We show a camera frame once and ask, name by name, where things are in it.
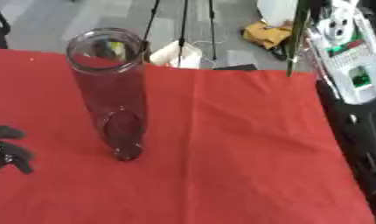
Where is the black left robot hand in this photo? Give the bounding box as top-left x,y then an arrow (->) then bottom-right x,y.
0,125 -> 37,176

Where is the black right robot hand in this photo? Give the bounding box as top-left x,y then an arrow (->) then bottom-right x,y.
305,0 -> 335,28

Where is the green flower stem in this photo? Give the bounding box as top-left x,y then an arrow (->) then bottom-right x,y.
284,0 -> 314,79

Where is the tall clear glass vase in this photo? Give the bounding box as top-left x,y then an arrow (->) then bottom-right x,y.
64,27 -> 149,162

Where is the white container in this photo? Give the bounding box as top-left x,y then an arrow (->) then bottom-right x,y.
255,0 -> 300,27

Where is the yellow brown bag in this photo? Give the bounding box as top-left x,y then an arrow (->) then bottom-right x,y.
240,20 -> 296,51

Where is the black tripod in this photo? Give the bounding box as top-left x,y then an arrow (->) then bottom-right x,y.
140,0 -> 219,68

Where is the white bag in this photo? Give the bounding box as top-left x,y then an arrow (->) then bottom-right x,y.
148,40 -> 204,70

